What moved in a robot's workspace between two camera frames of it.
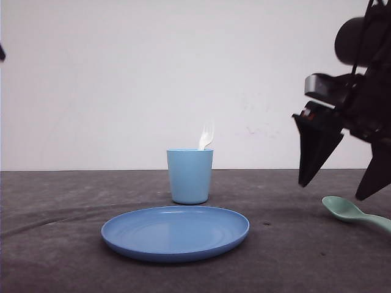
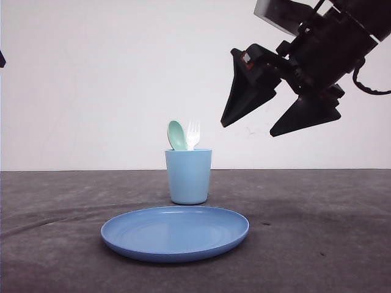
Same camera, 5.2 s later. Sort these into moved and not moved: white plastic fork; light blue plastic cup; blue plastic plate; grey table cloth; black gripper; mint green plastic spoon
Moved: black gripper; white plastic fork; mint green plastic spoon
Not moved: grey table cloth; light blue plastic cup; blue plastic plate
